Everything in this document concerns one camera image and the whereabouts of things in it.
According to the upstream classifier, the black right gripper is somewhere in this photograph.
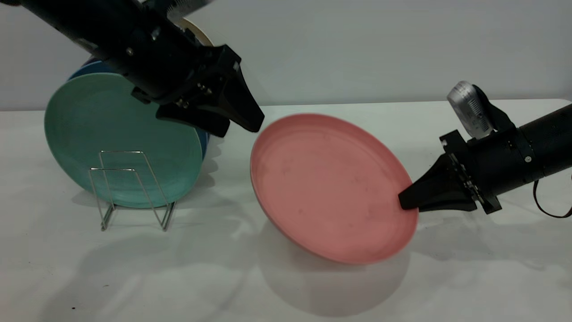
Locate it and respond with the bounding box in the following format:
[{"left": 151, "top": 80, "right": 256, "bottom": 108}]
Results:
[{"left": 398, "top": 127, "right": 545, "bottom": 215}]

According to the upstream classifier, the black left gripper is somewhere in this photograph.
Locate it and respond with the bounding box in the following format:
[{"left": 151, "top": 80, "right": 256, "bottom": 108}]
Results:
[{"left": 130, "top": 18, "right": 265, "bottom": 138}]

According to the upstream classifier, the pink round plate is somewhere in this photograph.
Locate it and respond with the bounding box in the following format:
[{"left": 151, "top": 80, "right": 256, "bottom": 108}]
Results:
[{"left": 250, "top": 113, "right": 419, "bottom": 265}]

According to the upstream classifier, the beige round plate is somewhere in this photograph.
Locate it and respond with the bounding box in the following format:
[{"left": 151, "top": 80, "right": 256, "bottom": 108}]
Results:
[{"left": 172, "top": 17, "right": 215, "bottom": 47}]

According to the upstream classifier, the green round plate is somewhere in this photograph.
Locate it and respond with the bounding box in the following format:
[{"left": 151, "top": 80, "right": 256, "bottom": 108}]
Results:
[{"left": 44, "top": 72, "right": 204, "bottom": 209}]

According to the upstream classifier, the light-rimmed blue plate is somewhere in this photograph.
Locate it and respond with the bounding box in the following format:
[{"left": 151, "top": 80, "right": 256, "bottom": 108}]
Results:
[{"left": 67, "top": 59, "right": 210, "bottom": 160}]

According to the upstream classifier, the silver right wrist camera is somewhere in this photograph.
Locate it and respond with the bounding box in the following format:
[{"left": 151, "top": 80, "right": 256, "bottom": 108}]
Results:
[{"left": 447, "top": 81, "right": 515, "bottom": 140}]

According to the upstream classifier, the dark red cable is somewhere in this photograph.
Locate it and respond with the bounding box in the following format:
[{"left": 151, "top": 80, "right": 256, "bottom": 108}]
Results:
[{"left": 533, "top": 172, "right": 572, "bottom": 219}]

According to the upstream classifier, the metal wire plate rack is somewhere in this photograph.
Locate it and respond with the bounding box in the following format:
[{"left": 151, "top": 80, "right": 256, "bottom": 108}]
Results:
[{"left": 89, "top": 151, "right": 176, "bottom": 232}]

